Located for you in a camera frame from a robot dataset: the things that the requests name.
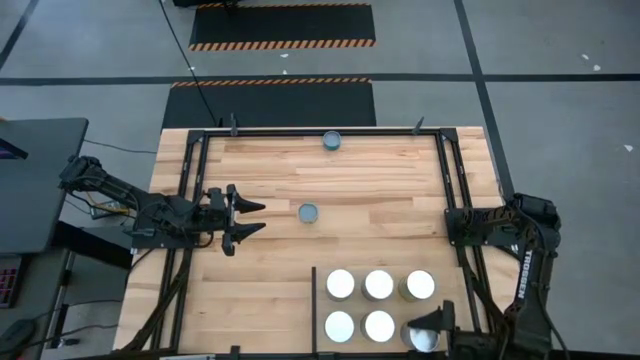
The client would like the black power brick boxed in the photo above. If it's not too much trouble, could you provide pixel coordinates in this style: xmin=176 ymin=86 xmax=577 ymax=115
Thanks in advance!
xmin=88 ymin=200 xmax=130 ymax=221

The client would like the black cable bundle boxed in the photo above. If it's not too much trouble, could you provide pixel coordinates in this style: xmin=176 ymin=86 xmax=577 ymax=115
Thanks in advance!
xmin=118 ymin=248 xmax=194 ymax=352
xmin=457 ymin=246 xmax=509 ymax=351

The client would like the black aluminium table frame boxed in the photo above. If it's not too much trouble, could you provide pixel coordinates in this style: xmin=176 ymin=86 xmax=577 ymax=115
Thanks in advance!
xmin=169 ymin=127 xmax=494 ymax=354

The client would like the black floor cable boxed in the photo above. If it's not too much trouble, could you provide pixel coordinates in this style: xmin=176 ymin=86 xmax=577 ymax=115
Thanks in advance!
xmin=157 ymin=0 xmax=224 ymax=127

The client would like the black oval object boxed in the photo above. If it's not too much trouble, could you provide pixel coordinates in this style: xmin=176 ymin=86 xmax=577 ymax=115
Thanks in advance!
xmin=0 ymin=318 xmax=38 ymax=354

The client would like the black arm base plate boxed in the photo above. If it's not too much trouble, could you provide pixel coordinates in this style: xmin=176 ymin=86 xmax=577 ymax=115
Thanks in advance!
xmin=123 ymin=219 xmax=205 ymax=250
xmin=443 ymin=205 xmax=521 ymax=248

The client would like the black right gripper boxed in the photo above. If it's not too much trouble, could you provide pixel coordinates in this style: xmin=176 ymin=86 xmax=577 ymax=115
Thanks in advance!
xmin=408 ymin=299 xmax=504 ymax=360

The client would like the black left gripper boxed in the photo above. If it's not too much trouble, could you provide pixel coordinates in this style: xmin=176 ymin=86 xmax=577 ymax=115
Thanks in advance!
xmin=196 ymin=183 xmax=268 ymax=258

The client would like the backlit keyboard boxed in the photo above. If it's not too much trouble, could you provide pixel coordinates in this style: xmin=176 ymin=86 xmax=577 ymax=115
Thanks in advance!
xmin=0 ymin=254 xmax=25 ymax=310

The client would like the small teal can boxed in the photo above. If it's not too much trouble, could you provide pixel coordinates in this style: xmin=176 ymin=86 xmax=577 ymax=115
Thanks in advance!
xmin=322 ymin=130 xmax=343 ymax=152

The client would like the grey desk leg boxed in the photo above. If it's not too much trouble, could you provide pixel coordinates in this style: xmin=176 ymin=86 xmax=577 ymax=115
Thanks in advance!
xmin=45 ymin=248 xmax=77 ymax=350

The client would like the cherries labelled tall can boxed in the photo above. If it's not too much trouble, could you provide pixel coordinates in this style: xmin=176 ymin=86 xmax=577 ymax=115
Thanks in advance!
xmin=323 ymin=310 xmax=356 ymax=345

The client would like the tall labelled food can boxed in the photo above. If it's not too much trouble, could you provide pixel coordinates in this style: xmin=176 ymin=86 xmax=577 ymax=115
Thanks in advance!
xmin=325 ymin=268 xmax=357 ymax=302
xmin=399 ymin=322 xmax=442 ymax=354
xmin=398 ymin=269 xmax=437 ymax=303
xmin=359 ymin=309 xmax=396 ymax=344

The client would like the silver bracket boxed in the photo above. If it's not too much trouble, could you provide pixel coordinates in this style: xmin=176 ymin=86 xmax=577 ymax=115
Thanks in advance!
xmin=158 ymin=352 xmax=217 ymax=360

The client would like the black hazard-striped floor mat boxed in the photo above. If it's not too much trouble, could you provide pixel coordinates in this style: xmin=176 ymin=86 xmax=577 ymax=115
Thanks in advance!
xmin=160 ymin=77 xmax=378 ymax=129
xmin=188 ymin=2 xmax=377 ymax=52

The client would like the black desk foot bar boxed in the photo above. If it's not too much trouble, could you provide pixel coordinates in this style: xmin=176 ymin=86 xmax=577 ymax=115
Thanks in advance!
xmin=53 ymin=219 xmax=135 ymax=270

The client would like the dark laptop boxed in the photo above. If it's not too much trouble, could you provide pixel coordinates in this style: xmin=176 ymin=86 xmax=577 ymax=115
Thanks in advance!
xmin=0 ymin=137 xmax=30 ymax=162

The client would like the dark grey desk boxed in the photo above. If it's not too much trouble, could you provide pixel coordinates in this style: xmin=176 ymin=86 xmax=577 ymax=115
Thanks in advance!
xmin=0 ymin=117 xmax=90 ymax=256

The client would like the thin black desk cable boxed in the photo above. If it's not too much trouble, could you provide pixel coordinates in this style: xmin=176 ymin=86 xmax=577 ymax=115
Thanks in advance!
xmin=81 ymin=138 xmax=158 ymax=156

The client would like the tomatoes labelled tall can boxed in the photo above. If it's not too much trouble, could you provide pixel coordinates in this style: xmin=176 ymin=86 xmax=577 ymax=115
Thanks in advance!
xmin=360 ymin=269 xmax=396 ymax=303

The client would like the short corn labelled can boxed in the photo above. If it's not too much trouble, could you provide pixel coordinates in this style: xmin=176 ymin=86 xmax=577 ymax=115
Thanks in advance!
xmin=297 ymin=202 xmax=321 ymax=225

